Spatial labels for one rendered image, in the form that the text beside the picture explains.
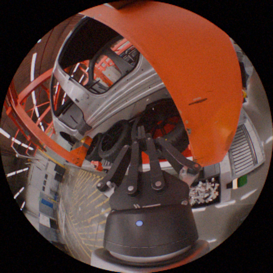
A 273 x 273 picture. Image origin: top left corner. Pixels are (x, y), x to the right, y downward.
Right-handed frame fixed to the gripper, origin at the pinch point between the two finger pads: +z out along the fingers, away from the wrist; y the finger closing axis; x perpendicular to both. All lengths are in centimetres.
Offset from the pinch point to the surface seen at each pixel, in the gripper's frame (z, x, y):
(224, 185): -8, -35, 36
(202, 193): -7.6, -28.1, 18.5
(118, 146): 65, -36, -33
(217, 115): -6.1, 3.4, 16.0
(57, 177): 205, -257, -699
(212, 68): -9.1, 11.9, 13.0
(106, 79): 295, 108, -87
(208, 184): -5.7, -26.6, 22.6
